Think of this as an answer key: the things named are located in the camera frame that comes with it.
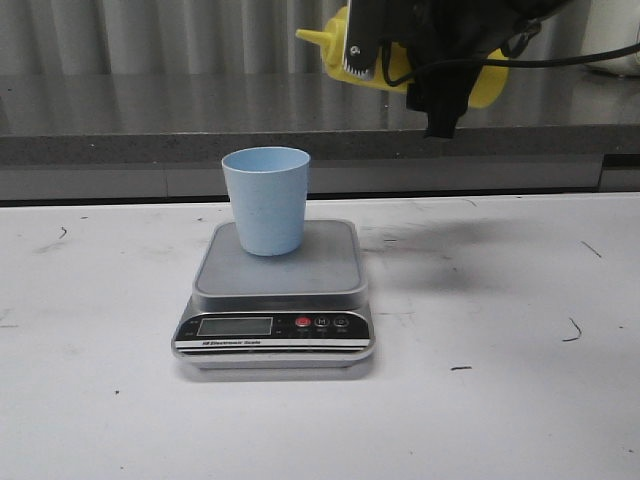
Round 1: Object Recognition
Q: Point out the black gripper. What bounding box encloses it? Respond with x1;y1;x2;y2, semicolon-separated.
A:
343;0;567;139

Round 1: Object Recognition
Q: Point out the yellow squeeze bottle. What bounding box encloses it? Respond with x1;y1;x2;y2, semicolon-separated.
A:
295;5;511;110

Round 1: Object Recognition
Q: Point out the light blue plastic cup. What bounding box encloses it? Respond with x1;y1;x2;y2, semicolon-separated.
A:
221;146;311;256

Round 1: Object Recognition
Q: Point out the silver digital kitchen scale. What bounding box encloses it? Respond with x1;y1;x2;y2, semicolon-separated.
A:
172;219;375;369

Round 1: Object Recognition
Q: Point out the white appliance on counter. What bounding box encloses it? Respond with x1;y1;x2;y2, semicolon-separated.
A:
581;0;639;76

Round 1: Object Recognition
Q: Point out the grey steel counter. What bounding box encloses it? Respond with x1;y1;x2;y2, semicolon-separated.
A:
1;67;639;204

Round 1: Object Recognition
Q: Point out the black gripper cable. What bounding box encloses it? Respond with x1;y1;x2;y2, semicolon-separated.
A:
382;14;640;87

